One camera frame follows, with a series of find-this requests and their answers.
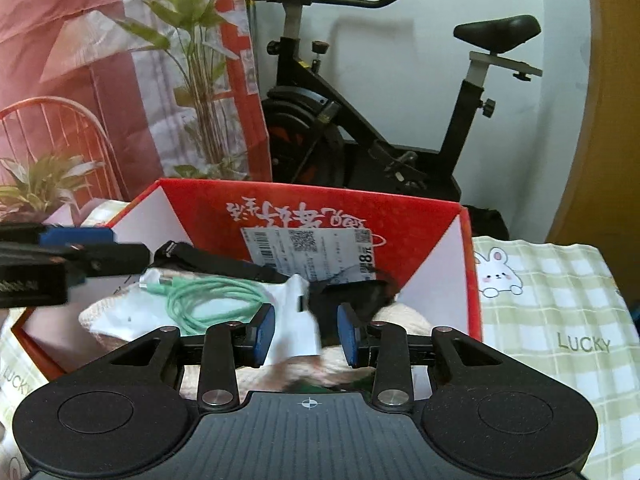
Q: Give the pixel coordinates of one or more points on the wooden door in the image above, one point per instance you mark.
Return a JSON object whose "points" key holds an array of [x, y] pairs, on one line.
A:
{"points": [[600, 204]]}

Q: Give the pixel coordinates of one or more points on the white cloth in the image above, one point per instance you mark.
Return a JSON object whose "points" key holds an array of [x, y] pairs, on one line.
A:
{"points": [[194, 302]]}

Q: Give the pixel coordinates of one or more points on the checkered bunny tablecloth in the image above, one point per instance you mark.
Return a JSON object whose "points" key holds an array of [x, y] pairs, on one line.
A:
{"points": [[562, 315]]}

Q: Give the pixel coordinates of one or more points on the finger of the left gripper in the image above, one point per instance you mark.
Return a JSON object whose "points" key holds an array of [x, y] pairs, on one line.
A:
{"points": [[91, 261], [51, 235]]}

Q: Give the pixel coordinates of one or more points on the black exercise bike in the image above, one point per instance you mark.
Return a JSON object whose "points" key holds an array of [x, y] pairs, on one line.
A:
{"points": [[366, 94]]}

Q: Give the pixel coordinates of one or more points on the green cloth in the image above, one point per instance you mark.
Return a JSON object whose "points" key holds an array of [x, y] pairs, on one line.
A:
{"points": [[300, 386]]}

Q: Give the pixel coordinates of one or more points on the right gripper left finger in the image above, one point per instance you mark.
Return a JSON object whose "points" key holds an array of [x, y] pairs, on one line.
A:
{"points": [[228, 346]]}

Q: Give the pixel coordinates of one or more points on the red printed backdrop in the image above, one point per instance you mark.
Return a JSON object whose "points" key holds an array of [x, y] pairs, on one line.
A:
{"points": [[101, 98]]}

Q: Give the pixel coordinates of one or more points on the black and grey cloth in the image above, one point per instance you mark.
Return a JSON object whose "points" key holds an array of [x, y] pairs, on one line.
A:
{"points": [[366, 297]]}

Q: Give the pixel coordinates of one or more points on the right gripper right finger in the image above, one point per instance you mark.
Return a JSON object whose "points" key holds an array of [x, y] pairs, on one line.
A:
{"points": [[384, 347]]}

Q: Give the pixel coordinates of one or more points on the red cardboard box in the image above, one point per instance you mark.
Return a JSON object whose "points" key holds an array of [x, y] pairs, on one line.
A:
{"points": [[422, 247]]}

